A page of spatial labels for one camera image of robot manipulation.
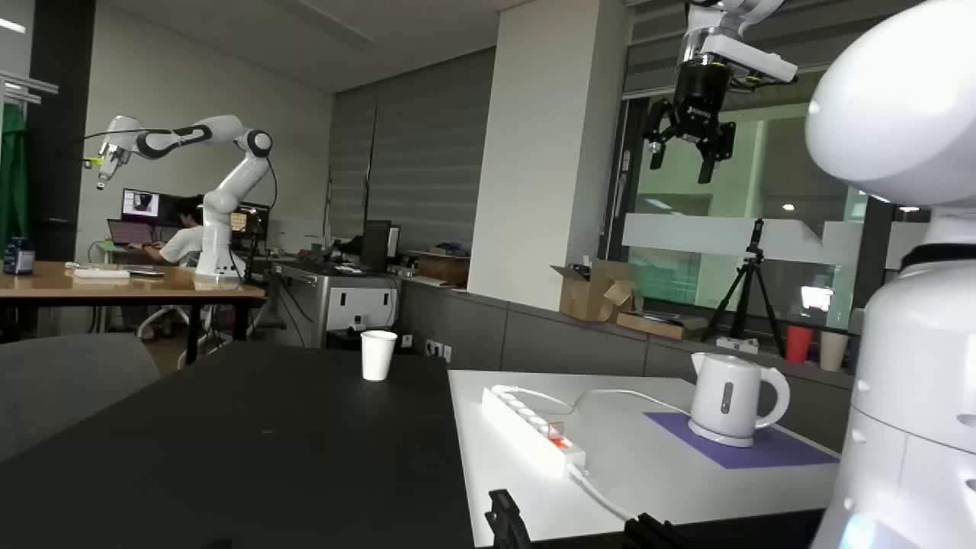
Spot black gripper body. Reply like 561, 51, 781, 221
667, 58, 734, 135

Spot white extension cord power strip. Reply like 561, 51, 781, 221
480, 381, 592, 472

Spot open cardboard box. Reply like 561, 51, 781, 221
551, 258, 640, 326

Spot flat cardboard piece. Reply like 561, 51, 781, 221
614, 307, 687, 340

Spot red cup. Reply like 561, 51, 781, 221
781, 324, 816, 370

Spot beige cup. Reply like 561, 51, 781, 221
816, 329, 850, 376

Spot grey window blinds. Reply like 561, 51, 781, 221
326, 42, 501, 258

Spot white electric kettle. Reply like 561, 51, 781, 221
687, 350, 794, 449

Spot brown box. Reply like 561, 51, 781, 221
410, 249, 473, 289

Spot purple mat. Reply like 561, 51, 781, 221
642, 409, 839, 472

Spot grey metal cabinet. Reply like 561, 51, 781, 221
272, 263, 402, 350

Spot white paper cup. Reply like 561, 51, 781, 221
358, 326, 399, 388

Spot black table clamp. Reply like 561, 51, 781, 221
619, 511, 687, 549
483, 484, 537, 549

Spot black table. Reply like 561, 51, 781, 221
0, 337, 475, 549

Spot lit desktop screen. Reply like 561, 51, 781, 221
119, 185, 164, 223

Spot wooden table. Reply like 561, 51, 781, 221
0, 258, 267, 366

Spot green cloth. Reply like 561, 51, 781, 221
0, 99, 30, 253

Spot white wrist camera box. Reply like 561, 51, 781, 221
697, 30, 801, 86

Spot black camera tripod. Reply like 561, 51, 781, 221
697, 217, 791, 360

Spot grey partition wall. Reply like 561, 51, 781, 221
393, 277, 860, 450

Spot white kettle cord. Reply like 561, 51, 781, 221
546, 383, 697, 418

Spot white wall socket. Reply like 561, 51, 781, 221
420, 335, 458, 366

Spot white power strip cable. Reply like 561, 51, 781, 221
564, 457, 657, 529

